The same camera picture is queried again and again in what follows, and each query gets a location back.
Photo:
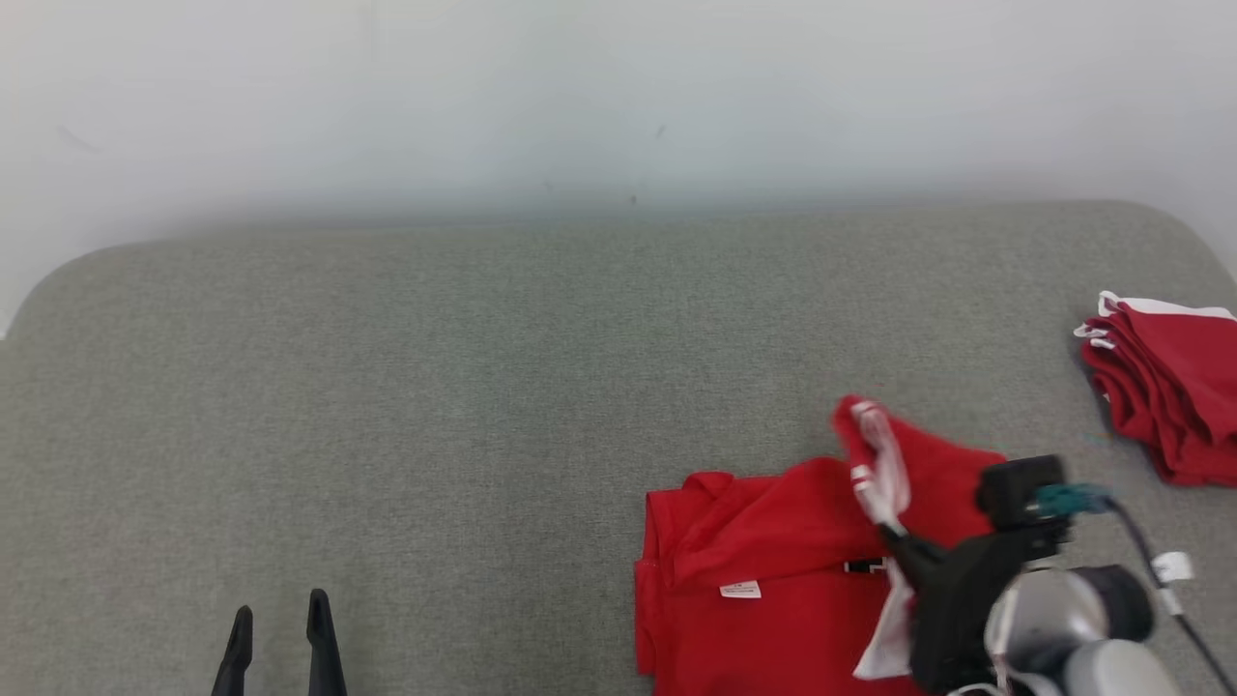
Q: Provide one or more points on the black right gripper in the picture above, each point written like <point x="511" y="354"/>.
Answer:
<point x="957" y="609"/>

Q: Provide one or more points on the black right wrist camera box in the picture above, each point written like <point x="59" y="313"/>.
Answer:
<point x="1015" y="488"/>

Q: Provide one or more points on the teal right wrist plug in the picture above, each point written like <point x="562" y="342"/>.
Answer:
<point x="1068" y="500"/>

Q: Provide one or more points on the red white shirt with lettering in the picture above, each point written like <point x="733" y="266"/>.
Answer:
<point x="773" y="551"/>

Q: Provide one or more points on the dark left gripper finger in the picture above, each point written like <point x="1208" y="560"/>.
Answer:
<point x="324" y="648"/>
<point x="234" y="662"/>

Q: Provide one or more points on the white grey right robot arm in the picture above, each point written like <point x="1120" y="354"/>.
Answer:
<point x="1082" y="628"/>

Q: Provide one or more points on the red shirts stack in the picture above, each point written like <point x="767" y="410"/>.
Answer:
<point x="1174" y="387"/>

